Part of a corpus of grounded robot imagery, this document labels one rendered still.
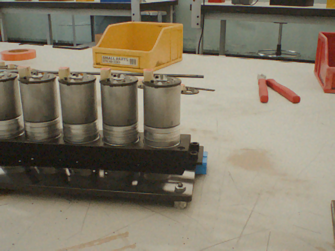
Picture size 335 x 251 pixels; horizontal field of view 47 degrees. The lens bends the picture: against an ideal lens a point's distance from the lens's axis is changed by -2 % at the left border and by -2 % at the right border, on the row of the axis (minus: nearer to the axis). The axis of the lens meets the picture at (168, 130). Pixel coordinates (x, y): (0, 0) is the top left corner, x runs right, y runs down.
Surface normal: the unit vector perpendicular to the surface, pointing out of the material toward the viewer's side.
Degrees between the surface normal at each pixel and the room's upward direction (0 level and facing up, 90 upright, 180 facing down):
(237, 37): 90
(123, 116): 90
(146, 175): 0
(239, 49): 90
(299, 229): 0
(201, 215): 0
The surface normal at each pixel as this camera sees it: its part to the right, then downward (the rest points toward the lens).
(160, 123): 0.01, 0.35
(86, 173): 0.00, -0.94
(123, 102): 0.27, 0.34
